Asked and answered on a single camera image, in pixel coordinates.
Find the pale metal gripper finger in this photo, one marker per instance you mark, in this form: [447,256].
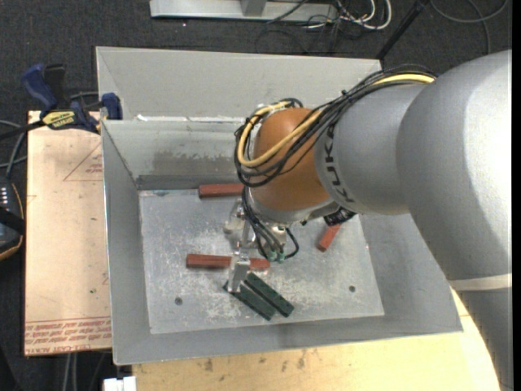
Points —
[232,277]
[242,274]

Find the red-brown flat block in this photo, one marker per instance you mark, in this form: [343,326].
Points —
[220,190]
[329,238]
[205,261]

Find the dark green flat block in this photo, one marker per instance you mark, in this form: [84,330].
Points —
[270,295]
[256,304]

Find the grey metal bin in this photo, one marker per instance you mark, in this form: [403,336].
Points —
[191,234]

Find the brown cardboard board red print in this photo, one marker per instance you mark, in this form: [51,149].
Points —
[65,234]

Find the black cylinder on white bracket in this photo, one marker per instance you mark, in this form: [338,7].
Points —
[338,217]

